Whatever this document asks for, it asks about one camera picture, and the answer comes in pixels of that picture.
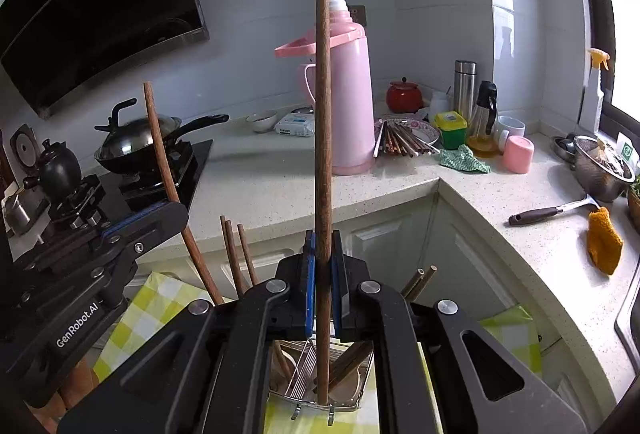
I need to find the orange cloth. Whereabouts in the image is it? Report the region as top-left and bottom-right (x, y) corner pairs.
(586, 206), (625, 276)

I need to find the stainless steel bottle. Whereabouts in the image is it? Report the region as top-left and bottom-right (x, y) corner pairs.
(454, 60), (477, 125)

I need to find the white cup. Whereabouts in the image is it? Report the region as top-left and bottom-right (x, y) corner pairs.
(496, 115), (527, 140)

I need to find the black range hood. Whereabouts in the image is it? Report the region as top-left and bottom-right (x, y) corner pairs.
(0, 0), (210, 120)

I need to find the black glass gas stove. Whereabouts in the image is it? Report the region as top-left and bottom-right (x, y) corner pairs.
(95, 139), (213, 215)

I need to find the person's left hand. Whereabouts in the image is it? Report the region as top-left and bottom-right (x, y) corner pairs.
(42, 360), (100, 421)

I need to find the black kettle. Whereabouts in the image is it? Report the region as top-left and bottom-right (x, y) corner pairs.
(22, 139), (83, 205)

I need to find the small steel bowl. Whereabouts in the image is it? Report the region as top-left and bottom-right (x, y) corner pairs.
(550, 134), (581, 162)

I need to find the spray bottle with yellow nozzle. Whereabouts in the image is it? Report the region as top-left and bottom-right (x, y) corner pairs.
(579, 48), (612, 135)

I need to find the pink cup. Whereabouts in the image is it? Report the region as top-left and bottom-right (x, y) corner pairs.
(502, 136), (535, 175)

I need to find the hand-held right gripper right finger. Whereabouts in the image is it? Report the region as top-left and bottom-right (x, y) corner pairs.
(331, 230), (588, 434)

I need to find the black wok with lid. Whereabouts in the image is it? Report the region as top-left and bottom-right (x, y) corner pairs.
(94, 98), (230, 177)

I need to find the black handled metal utensil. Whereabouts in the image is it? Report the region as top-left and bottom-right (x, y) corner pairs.
(508, 195), (603, 227)

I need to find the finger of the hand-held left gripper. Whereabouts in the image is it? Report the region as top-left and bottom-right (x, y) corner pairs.
(20, 203), (190, 305)
(30, 174), (173, 246)

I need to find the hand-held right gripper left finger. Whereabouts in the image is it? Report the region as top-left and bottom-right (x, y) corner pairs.
(57, 230), (317, 434)

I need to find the bundle of brown chopsticks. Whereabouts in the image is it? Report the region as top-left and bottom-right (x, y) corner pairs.
(375, 120), (441, 159)

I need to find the yellow checkered tablecloth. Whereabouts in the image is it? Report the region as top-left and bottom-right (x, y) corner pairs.
(92, 271), (543, 434)

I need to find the pink thermos flask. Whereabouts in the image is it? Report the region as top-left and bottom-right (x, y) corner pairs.
(274, 0), (376, 176)

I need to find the stainless steel sink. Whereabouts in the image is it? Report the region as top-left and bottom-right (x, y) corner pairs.
(614, 274), (640, 365)

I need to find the silver rice cooker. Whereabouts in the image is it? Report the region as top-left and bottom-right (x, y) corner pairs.
(2, 186), (48, 237)

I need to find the green square box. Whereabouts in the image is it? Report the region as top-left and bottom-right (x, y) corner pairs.
(434, 111), (468, 150)

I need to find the metal wire utensil rack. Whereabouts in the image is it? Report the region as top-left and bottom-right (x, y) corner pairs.
(267, 339), (376, 425)

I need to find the white wet wipes pack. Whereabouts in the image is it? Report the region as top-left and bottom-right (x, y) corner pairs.
(274, 109), (317, 136)

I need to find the red lidded pot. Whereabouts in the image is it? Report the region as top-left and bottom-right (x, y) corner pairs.
(386, 77), (425, 114)

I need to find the small white bowl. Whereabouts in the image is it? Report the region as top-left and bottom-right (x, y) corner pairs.
(246, 110), (278, 134)

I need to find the oil bottle with black handle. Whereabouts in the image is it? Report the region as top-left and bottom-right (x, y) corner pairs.
(467, 81), (500, 154)

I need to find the white packet green label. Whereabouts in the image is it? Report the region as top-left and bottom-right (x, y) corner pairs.
(616, 133), (640, 169)

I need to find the woven basket with greens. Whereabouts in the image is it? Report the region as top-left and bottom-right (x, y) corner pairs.
(626, 179), (640, 232)

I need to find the steel colander basin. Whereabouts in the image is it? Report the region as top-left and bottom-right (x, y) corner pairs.
(572, 135), (637, 204)

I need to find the green dish cloth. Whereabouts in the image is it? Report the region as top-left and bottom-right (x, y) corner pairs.
(439, 145), (492, 175)

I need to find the brown framed window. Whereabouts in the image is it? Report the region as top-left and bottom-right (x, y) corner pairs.
(570, 0), (640, 135)

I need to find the brown wooden chopstick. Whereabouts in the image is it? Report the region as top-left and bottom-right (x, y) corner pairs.
(226, 220), (249, 294)
(407, 265), (438, 302)
(143, 82), (224, 306)
(315, 0), (332, 406)
(219, 215), (243, 297)
(400, 268), (425, 300)
(237, 223), (259, 287)

